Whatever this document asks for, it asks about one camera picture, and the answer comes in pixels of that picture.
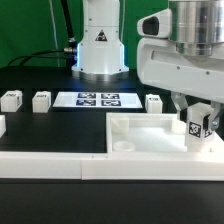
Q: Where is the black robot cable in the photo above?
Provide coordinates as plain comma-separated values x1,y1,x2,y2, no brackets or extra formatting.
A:
7,0,78,67

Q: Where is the thin white cable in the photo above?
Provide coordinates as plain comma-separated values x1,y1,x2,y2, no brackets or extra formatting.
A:
48,0,61,68

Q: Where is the white sheet with AprilTags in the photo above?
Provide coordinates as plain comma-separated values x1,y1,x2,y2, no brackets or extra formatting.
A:
53,92,142,108

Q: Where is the white U-shaped obstacle fence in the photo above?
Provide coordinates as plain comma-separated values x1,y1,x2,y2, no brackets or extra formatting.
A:
0,114,224,182

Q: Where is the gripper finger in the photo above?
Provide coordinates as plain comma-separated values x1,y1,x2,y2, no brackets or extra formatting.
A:
208,102,224,131

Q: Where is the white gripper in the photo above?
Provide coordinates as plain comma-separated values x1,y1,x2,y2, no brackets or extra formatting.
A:
137,38,224,122

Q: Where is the white square table top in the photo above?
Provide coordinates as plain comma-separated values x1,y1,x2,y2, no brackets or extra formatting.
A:
106,113,224,153

